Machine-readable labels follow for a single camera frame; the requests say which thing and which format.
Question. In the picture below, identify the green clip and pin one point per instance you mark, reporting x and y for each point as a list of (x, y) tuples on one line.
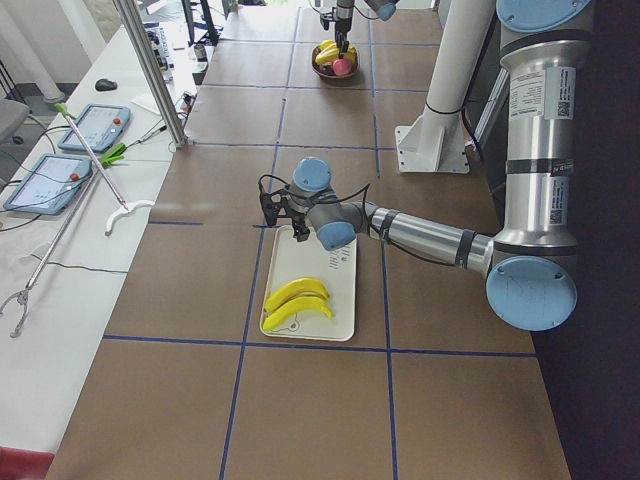
[(114, 154)]

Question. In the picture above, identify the brown wicker basket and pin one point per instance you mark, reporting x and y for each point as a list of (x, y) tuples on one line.
[(329, 63)]

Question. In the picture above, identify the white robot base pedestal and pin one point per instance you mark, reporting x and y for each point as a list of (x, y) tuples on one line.
[(434, 143)]

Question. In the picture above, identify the yellow banana middle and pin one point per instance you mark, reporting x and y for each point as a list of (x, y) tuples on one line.
[(327, 55)]

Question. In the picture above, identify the aluminium frame post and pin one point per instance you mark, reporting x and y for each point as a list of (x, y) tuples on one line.
[(131, 20)]

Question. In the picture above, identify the black computer mouse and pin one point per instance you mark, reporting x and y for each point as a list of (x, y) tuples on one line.
[(104, 85)]

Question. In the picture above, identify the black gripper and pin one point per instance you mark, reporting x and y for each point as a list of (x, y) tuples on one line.
[(299, 220), (343, 20)]

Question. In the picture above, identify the yellow lemon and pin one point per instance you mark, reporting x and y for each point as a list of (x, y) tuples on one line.
[(351, 54)]

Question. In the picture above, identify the yellow banana beside apple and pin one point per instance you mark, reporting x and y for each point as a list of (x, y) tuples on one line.
[(328, 45)]

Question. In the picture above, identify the blue teach pendant near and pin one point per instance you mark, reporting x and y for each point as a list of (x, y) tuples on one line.
[(51, 184)]

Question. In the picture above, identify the white bear print tray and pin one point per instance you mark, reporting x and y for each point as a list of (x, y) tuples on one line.
[(291, 260)]

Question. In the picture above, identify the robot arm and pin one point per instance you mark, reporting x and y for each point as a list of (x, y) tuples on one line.
[(343, 14), (527, 266)]

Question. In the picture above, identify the red apple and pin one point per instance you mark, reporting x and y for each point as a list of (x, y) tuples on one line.
[(342, 67)]

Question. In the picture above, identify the yellow banana moved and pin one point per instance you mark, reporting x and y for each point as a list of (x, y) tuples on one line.
[(301, 286), (294, 307)]

